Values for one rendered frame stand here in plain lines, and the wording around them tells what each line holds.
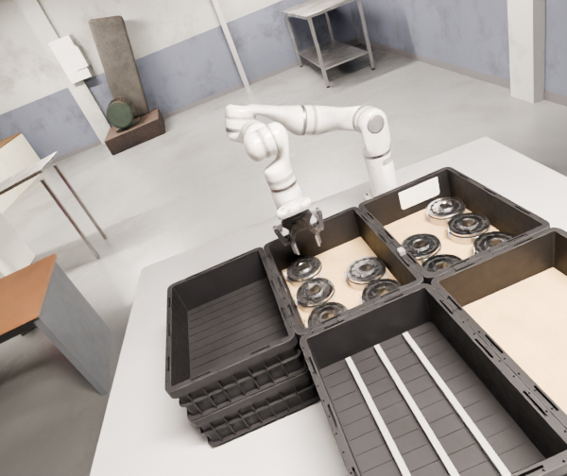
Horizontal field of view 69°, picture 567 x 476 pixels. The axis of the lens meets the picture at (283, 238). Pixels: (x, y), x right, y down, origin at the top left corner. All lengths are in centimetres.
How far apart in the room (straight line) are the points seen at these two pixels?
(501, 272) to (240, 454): 71
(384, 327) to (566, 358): 33
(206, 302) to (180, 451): 40
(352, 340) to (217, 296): 50
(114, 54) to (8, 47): 183
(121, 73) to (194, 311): 690
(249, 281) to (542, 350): 75
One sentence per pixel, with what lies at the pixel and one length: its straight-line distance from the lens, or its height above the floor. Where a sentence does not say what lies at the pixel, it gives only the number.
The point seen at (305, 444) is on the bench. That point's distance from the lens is 102.
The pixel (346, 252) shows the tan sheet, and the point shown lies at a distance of 122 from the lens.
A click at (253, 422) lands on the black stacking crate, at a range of 107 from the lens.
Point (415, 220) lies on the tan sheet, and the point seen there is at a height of 83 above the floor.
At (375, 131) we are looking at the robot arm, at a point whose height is 104.
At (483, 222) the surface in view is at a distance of 119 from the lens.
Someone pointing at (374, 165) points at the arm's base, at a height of 93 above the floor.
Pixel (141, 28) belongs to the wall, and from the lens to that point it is 825.
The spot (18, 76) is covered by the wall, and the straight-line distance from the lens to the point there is 890.
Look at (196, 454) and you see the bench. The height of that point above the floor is 70.
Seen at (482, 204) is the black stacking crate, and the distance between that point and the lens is 122.
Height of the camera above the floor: 155
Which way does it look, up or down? 31 degrees down
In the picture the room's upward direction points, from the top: 22 degrees counter-clockwise
